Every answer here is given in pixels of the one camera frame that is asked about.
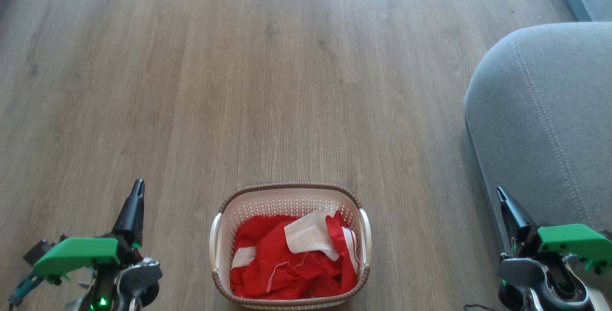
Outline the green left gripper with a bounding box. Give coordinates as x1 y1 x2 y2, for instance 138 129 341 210
33 179 145 285

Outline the cream plastic laundry basket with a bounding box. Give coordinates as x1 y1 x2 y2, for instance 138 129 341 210
209 183 372 311

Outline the teal cable connector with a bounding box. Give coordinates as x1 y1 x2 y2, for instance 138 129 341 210
8 273 44 307

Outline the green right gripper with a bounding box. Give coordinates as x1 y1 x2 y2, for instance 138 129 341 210
496 187 612 274

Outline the grey fabric sofa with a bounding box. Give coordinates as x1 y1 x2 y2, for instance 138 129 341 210
464 22 612 259

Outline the red and white garment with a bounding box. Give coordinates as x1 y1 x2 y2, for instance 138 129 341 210
229 208 360 300

